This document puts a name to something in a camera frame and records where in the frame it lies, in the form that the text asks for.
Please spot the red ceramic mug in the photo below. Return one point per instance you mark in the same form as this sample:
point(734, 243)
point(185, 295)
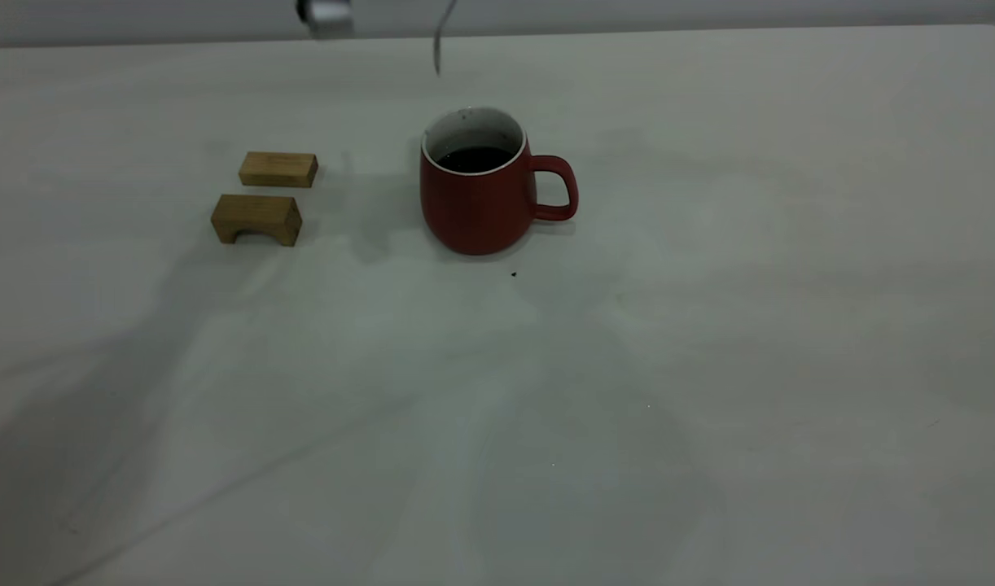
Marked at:
point(475, 210)

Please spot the dark coffee liquid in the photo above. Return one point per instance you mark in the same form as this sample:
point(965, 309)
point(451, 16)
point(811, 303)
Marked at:
point(475, 159)

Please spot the flat rectangular wooden block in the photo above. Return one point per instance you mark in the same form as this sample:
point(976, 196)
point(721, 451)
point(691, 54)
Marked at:
point(278, 169)

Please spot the arched wooden block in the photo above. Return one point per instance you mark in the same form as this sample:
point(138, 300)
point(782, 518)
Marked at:
point(257, 213)

